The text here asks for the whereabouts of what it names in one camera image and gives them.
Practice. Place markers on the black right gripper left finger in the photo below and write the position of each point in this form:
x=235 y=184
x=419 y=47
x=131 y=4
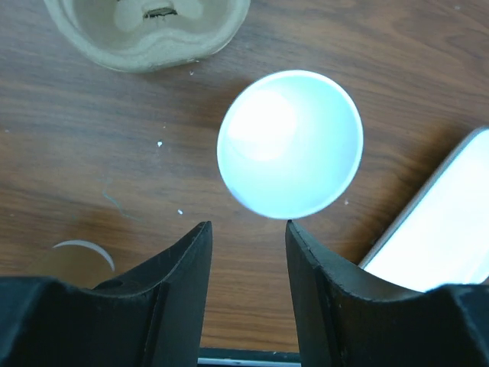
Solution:
x=176 y=281

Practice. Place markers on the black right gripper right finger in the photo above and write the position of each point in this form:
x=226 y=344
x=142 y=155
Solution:
x=325 y=289

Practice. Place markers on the brown paper coffee cup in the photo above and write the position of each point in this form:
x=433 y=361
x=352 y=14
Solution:
x=290 y=144

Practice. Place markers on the white rectangular plate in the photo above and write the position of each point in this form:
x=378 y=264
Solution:
x=441 y=236

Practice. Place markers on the cardboard two-cup carrier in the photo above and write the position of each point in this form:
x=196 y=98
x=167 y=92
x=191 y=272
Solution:
x=144 y=36

